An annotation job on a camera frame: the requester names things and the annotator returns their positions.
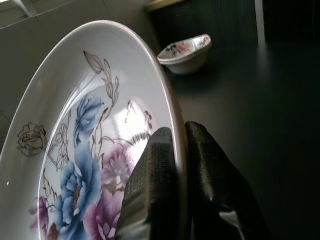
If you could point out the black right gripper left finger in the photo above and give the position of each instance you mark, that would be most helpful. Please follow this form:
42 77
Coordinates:
150 187

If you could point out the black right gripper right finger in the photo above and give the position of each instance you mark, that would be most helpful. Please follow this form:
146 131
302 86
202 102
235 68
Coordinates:
220 195

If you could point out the large white floral plate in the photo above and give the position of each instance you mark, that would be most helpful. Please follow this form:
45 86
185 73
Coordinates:
75 125

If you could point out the white floral bowl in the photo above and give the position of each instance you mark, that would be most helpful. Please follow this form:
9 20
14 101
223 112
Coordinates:
185 60

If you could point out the black cabinet beige top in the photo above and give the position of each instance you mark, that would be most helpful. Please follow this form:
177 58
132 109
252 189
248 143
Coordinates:
212 15

